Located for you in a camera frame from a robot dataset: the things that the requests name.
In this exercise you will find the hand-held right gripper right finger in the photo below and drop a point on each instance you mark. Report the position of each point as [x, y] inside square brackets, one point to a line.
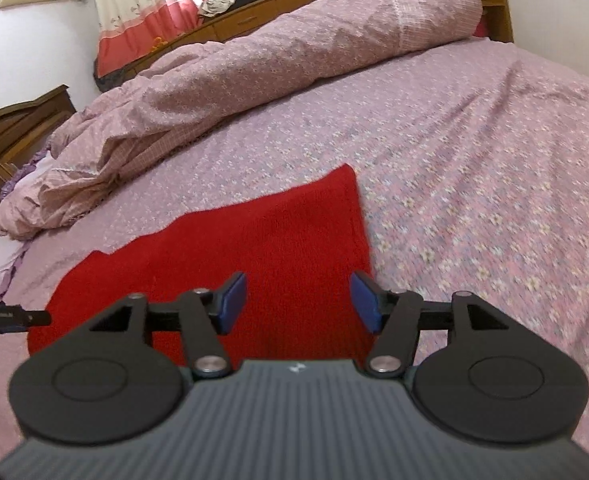
[364, 302]

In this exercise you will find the dark wooden cabinet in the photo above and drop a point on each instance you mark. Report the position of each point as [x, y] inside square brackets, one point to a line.
[9, 130]

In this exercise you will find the pink floral quilt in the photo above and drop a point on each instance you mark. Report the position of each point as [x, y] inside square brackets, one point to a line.
[299, 40]

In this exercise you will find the small pink item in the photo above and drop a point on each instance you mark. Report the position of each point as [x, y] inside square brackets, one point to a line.
[481, 27]

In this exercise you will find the pink floral bed sheet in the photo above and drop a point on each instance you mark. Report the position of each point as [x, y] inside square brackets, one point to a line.
[474, 185]

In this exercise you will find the red knitted sweater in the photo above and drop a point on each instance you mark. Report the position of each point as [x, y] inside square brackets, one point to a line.
[274, 240]

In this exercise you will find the small orange toy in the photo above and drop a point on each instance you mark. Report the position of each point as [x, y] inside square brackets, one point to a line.
[159, 43]

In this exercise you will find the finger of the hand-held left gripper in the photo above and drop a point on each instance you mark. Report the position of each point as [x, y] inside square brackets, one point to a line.
[38, 318]

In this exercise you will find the pink and cream curtain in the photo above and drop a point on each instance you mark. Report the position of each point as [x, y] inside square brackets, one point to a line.
[129, 20]

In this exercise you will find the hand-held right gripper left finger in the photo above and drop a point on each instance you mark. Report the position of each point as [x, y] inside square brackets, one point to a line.
[234, 302]

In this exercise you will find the grey crumpled cloth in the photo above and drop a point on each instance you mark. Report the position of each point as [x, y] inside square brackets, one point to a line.
[217, 4]

